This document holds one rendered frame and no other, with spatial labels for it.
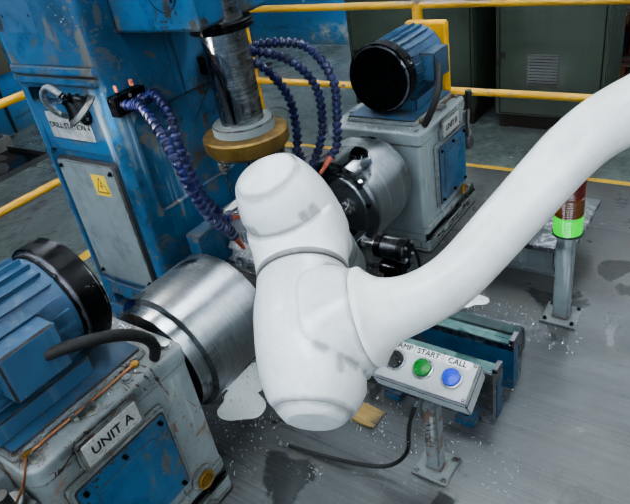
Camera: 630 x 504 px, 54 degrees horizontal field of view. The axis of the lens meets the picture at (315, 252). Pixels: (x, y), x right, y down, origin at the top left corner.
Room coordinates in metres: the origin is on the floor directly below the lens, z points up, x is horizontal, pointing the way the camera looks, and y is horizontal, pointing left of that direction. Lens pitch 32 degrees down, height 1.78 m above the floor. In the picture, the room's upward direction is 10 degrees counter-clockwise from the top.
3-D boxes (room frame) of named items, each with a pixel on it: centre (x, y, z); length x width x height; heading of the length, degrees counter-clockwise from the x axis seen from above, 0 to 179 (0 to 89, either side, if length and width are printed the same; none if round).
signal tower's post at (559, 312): (1.10, -0.54, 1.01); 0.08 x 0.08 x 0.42; 50
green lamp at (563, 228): (1.10, -0.54, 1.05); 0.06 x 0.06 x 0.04
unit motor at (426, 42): (1.68, -0.37, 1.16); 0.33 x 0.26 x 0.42; 140
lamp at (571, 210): (1.10, -0.54, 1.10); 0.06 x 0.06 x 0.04
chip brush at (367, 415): (0.95, 0.01, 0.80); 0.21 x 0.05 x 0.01; 46
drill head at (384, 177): (1.47, -0.15, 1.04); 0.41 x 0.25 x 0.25; 140
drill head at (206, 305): (0.94, 0.29, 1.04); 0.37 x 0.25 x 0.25; 140
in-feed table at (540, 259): (1.36, -0.59, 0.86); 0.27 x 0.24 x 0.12; 140
